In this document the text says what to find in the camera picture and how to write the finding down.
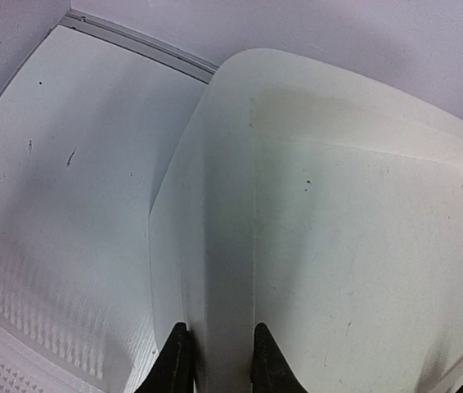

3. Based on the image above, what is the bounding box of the white drawer storage box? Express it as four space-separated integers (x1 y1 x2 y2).
149 48 463 392

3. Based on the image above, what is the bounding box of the white perforated plastic basket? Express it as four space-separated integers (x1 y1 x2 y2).
0 253 131 392

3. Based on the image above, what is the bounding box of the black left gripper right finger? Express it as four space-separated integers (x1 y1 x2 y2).
250 323 297 392

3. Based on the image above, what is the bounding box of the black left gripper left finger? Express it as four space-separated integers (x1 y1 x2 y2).
143 322 193 393

